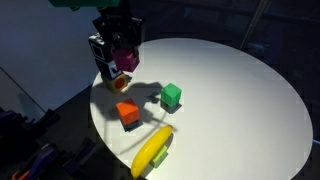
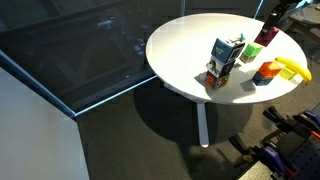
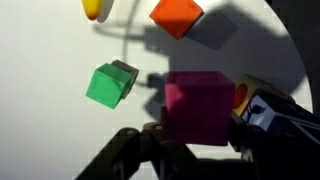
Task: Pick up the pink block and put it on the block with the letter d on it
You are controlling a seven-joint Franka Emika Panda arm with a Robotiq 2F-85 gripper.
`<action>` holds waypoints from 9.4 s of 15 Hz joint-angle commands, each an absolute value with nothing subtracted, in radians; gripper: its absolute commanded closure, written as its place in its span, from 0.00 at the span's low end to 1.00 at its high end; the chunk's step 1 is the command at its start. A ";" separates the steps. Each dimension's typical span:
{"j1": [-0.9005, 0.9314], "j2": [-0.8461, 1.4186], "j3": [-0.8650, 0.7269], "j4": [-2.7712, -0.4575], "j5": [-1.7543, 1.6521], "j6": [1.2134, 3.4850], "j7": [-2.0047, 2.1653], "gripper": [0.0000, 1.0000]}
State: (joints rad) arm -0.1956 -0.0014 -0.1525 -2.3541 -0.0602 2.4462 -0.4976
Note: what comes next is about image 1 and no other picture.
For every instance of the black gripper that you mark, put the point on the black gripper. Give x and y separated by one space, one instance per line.
116 21

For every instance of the pink block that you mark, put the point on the pink block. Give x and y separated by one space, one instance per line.
126 60

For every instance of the colourful block with orange circle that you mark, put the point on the colourful block with orange circle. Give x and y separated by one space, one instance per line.
117 83

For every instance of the grey block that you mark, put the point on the grey block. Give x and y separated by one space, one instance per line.
171 108

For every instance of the dark blue block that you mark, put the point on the dark blue block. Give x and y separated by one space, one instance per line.
133 126

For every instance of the small lime green block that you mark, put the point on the small lime green block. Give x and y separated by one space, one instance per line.
160 158

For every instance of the yellow banana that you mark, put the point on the yellow banana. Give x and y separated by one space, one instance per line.
150 151

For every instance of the black clamp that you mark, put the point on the black clamp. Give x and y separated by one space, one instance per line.
80 155

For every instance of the metal partition post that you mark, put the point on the metal partition post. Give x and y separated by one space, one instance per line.
253 23

